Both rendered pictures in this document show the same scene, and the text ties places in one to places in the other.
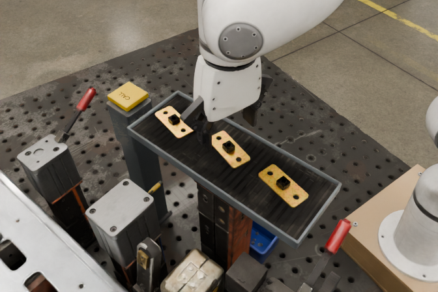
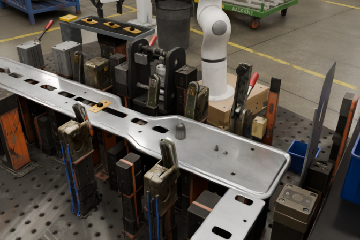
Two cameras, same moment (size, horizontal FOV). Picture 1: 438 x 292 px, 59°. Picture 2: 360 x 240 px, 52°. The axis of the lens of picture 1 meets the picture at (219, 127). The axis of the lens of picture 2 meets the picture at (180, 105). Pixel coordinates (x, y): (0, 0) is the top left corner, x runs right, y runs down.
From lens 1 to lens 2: 1.13 m
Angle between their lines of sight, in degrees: 17
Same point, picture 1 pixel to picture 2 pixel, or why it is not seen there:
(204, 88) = not seen: outside the picture
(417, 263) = (211, 96)
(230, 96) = not seen: outside the picture
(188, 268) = (95, 60)
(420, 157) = not seen: hidden behind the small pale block
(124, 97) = (67, 17)
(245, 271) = (117, 55)
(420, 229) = (205, 72)
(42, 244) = (29, 72)
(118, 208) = (65, 45)
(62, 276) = (40, 78)
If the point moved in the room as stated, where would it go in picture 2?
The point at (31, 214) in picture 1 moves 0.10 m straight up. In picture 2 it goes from (23, 66) to (18, 45)
